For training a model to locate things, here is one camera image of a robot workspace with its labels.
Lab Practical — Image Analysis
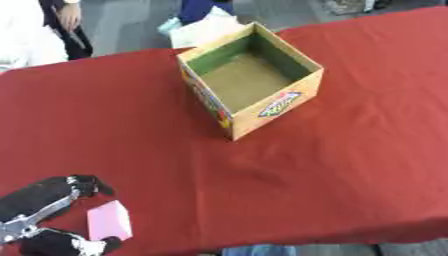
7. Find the person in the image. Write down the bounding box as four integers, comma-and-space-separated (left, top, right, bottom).
0, 0, 95, 73

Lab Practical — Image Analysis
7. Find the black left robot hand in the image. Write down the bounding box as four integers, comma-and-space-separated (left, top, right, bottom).
0, 174, 125, 256

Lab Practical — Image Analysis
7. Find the pink rectangular block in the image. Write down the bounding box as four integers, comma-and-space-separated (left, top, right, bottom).
85, 199, 135, 242

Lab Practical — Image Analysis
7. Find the blue object at table edge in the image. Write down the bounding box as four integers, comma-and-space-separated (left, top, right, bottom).
220, 244, 300, 256

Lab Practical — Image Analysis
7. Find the tan cardboard box green inside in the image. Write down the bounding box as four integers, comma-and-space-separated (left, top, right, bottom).
175, 21, 326, 141

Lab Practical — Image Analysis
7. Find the blue bag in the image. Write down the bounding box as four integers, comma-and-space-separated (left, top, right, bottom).
176, 0, 237, 25

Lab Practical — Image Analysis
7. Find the white paper bag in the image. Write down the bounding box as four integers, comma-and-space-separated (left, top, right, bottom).
155, 6, 247, 50

